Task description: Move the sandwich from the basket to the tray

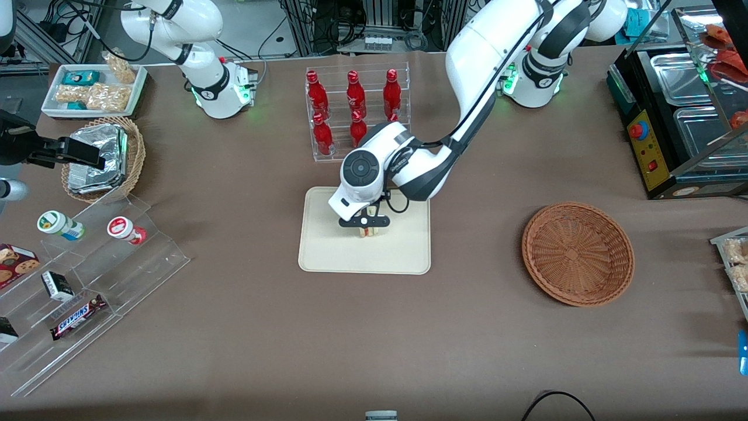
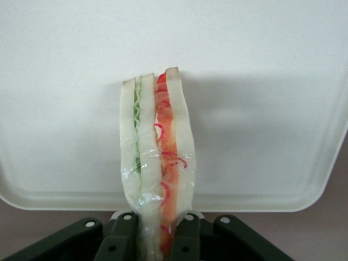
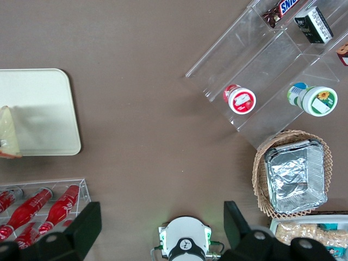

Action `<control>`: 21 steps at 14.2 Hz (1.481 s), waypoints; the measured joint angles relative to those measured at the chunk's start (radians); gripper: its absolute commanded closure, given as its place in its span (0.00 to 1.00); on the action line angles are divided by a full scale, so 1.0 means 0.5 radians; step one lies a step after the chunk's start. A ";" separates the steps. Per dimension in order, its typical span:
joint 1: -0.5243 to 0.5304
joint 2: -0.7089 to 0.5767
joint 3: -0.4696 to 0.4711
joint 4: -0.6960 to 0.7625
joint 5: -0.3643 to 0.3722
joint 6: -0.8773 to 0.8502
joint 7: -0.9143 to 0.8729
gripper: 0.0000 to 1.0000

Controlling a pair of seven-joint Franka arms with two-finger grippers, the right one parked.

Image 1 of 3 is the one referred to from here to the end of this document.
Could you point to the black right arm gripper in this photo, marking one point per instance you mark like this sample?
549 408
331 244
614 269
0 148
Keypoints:
18 144

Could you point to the triangle sandwich with red filling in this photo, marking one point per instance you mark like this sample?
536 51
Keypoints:
368 233

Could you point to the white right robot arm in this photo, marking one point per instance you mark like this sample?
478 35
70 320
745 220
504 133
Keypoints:
210 76

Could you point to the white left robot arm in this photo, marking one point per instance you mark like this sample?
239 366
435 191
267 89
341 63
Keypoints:
485 52

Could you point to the cream plastic tray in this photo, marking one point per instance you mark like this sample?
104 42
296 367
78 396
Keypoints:
327 245

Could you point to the small tan wicker basket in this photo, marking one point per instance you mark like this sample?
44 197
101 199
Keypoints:
135 158

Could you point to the white rectangular snack tray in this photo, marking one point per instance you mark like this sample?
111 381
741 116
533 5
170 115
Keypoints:
52 108

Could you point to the round brown wicker basket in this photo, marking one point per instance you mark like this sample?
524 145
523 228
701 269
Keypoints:
578 254

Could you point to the silver foil package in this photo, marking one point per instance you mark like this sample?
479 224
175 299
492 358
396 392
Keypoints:
102 140
93 184

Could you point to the small teal snack packet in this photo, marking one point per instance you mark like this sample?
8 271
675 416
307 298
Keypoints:
76 106

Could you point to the clear bag of rice crackers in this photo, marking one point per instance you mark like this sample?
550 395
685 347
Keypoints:
111 98
73 95

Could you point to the green lid yogurt cup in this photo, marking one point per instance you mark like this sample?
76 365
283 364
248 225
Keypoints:
55 223

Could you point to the clear acrylic bottle rack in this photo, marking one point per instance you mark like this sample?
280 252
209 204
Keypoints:
339 155

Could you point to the red lid yogurt cup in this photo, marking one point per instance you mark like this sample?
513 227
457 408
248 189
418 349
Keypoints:
123 228

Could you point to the clear bag of puffed snacks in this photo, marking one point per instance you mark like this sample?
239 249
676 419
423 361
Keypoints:
121 69

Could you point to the chocolate chip cookie box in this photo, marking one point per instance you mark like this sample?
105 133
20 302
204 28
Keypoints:
14 266

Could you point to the clear acrylic stepped display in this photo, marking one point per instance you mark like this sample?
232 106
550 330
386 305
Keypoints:
134 275

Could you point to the small black and white box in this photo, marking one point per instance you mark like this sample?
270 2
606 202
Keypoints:
57 286

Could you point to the Snickers chocolate bar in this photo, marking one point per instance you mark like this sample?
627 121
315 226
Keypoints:
76 318

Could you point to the white power strip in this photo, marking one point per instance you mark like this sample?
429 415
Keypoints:
377 42

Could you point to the black food warmer yellow panel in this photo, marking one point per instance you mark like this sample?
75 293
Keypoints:
648 152

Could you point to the steel pan in warmer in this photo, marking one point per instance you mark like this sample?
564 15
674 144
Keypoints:
672 79
701 131

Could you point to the teal cloth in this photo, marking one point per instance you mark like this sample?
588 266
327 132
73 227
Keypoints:
640 23

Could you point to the orange fried food piece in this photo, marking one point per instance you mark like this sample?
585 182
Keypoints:
730 65
717 36
741 119

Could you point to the blue plastic object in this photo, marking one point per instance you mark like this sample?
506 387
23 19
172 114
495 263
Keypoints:
744 354

